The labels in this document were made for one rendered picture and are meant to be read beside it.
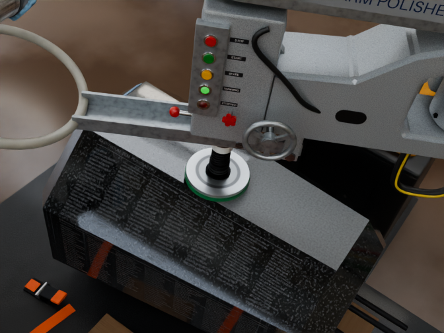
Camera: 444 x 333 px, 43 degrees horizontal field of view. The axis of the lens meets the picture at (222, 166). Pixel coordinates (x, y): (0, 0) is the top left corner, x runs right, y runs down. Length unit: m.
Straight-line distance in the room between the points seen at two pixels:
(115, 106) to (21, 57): 1.98
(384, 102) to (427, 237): 1.66
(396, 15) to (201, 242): 0.95
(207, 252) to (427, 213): 1.63
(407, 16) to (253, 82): 0.40
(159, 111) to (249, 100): 0.39
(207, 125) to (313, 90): 0.31
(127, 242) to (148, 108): 0.48
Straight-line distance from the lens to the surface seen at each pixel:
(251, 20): 1.35
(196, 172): 1.86
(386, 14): 1.35
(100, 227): 2.02
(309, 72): 1.47
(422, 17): 1.37
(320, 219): 1.88
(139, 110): 1.79
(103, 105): 1.81
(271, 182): 1.93
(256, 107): 1.51
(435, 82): 1.75
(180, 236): 1.89
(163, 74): 3.57
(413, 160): 2.32
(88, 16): 4.06
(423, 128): 1.66
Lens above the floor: 2.28
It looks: 48 degrees down
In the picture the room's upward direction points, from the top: 10 degrees clockwise
